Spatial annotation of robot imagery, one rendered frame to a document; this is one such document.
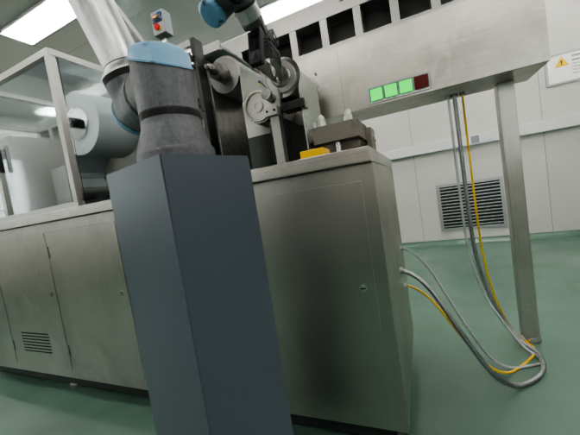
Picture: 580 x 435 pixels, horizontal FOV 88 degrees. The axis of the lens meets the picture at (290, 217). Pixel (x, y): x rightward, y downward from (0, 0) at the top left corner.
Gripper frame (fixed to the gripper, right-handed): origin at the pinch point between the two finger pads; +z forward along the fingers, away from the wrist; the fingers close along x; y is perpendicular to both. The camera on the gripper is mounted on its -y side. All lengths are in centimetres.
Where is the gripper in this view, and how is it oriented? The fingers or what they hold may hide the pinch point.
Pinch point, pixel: (277, 79)
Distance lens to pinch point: 120.0
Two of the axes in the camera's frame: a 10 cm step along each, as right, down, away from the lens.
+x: -9.1, 1.1, 4.0
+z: 3.9, 5.4, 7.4
